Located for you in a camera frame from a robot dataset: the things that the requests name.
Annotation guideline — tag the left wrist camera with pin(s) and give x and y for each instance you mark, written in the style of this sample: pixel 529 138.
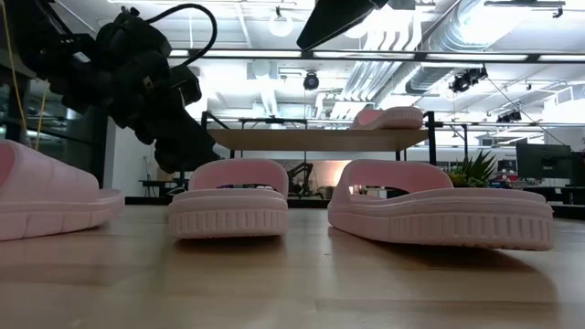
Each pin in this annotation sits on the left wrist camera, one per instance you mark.
pixel 188 84

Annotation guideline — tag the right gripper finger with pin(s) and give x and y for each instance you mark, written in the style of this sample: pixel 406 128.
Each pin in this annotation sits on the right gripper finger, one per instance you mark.
pixel 338 20

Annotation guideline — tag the black round ceiling spotlight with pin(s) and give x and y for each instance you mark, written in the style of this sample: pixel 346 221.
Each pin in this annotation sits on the black round ceiling spotlight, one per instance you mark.
pixel 311 81

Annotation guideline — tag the wooden shelf with black frame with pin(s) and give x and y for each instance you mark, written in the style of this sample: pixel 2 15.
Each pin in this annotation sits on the wooden shelf with black frame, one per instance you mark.
pixel 315 139

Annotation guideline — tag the pink rubber slide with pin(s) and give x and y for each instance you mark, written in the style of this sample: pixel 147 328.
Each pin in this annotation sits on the pink rubber slide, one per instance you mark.
pixel 228 215
pixel 393 119
pixel 45 201
pixel 434 219

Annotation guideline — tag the small black ceiling spotlights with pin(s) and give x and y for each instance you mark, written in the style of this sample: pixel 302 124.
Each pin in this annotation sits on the small black ceiling spotlights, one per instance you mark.
pixel 509 117

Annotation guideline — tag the black computer monitor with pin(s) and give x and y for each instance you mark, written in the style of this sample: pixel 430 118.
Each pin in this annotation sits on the black computer monitor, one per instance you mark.
pixel 544 160

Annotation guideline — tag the background robot with green lights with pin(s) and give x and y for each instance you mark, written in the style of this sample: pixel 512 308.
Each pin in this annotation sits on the background robot with green lights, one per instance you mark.
pixel 301 178

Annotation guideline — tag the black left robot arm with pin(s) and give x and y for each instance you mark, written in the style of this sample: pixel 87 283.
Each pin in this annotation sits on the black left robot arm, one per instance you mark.
pixel 68 59

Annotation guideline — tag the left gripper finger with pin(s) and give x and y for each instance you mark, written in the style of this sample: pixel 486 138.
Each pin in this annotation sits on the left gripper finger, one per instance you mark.
pixel 187 151

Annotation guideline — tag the round white pendant lamp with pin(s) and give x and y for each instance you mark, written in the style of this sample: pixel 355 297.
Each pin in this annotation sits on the round white pendant lamp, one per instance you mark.
pixel 281 25

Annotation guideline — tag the black ceiling spotlight cluster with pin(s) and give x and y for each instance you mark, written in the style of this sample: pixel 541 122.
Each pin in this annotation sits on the black ceiling spotlight cluster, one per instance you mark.
pixel 466 80

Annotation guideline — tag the overhead bar with light strips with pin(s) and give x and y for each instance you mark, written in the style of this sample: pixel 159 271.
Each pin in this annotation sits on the overhead bar with light strips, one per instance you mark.
pixel 251 53

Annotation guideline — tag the green spiky potted plant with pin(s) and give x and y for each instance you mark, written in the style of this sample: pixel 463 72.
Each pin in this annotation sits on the green spiky potted plant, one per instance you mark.
pixel 475 171

